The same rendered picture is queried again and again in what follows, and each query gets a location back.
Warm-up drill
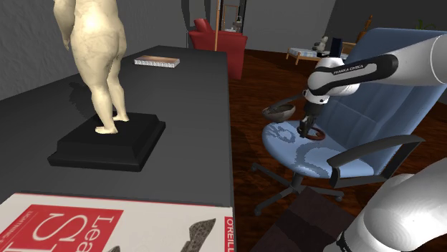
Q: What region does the dark brown bowl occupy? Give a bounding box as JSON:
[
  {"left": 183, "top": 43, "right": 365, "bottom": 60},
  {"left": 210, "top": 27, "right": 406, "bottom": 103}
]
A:
[{"left": 261, "top": 103, "right": 297, "bottom": 123}]

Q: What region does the wooden bed with blue mattress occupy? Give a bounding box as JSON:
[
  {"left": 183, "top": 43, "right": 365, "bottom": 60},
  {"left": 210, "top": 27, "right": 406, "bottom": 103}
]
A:
[{"left": 286, "top": 34, "right": 357, "bottom": 66}]

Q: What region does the blue office chair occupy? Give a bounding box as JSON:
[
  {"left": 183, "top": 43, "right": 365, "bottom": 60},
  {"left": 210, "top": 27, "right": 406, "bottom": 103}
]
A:
[{"left": 251, "top": 27, "right": 447, "bottom": 217}]

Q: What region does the red armchair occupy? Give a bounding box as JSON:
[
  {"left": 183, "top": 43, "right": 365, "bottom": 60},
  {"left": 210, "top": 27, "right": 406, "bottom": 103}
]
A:
[{"left": 188, "top": 18, "right": 249, "bottom": 81}]

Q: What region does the open doorway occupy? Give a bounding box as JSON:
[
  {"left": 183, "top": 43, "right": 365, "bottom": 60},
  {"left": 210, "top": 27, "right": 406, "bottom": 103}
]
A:
[{"left": 218, "top": 0, "right": 248, "bottom": 34}]

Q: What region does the dark grey desk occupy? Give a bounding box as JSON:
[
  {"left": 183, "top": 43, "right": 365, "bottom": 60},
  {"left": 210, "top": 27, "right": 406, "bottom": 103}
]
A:
[{"left": 0, "top": 44, "right": 235, "bottom": 209}]

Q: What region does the wooden floor lamp pole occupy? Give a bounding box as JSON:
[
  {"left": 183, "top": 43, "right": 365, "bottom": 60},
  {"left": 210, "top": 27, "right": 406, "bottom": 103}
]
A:
[{"left": 213, "top": 0, "right": 221, "bottom": 52}]

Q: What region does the brown book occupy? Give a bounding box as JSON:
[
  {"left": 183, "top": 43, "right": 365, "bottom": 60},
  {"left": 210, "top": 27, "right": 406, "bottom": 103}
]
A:
[{"left": 133, "top": 54, "right": 181, "bottom": 69}]

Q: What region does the white and red book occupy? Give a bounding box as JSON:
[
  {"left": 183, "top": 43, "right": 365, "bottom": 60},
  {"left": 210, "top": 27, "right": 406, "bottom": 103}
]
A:
[{"left": 0, "top": 192, "right": 237, "bottom": 252}]

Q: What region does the cream figure statue black base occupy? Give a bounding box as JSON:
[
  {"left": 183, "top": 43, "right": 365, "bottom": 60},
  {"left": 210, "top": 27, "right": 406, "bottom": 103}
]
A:
[{"left": 47, "top": 0, "right": 167, "bottom": 173}]

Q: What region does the red ring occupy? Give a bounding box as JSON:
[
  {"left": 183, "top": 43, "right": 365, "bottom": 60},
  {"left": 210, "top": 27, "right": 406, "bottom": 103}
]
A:
[{"left": 306, "top": 127, "right": 327, "bottom": 142}]

